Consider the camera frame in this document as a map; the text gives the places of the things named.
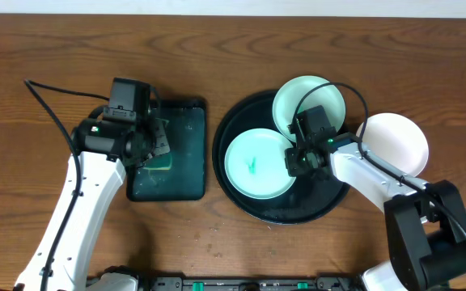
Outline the right black cable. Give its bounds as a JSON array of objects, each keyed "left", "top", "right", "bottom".
[{"left": 291, "top": 82, "right": 466, "bottom": 291}]

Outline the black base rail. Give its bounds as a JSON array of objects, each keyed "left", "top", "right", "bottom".
[{"left": 87, "top": 264, "right": 363, "bottom": 291}]

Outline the white plate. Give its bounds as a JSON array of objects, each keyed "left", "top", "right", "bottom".
[{"left": 362, "top": 112, "right": 429, "bottom": 177}]

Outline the mint green plate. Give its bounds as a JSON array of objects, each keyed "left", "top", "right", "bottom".
[
  {"left": 272, "top": 75, "right": 346, "bottom": 142},
  {"left": 224, "top": 129, "right": 295, "bottom": 200}
]

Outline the rectangular black sponge tray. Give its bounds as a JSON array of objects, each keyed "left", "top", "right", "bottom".
[{"left": 126, "top": 99, "right": 207, "bottom": 202}]

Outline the round black tray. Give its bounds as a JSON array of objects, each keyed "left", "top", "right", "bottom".
[{"left": 212, "top": 90, "right": 350, "bottom": 225}]

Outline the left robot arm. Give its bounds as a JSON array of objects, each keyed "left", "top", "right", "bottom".
[{"left": 14, "top": 78, "right": 170, "bottom": 291}]

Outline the left black cable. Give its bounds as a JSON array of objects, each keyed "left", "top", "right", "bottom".
[{"left": 23, "top": 78, "right": 111, "bottom": 291}]

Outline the green yellow sponge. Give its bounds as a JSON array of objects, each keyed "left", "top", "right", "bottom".
[{"left": 143, "top": 153, "right": 173, "bottom": 171}]

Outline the black cable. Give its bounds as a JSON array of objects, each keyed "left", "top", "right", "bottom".
[
  {"left": 23, "top": 78, "right": 111, "bottom": 291},
  {"left": 291, "top": 82, "right": 466, "bottom": 291}
]

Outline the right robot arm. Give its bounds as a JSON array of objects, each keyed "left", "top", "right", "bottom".
[{"left": 285, "top": 133, "right": 466, "bottom": 290}]

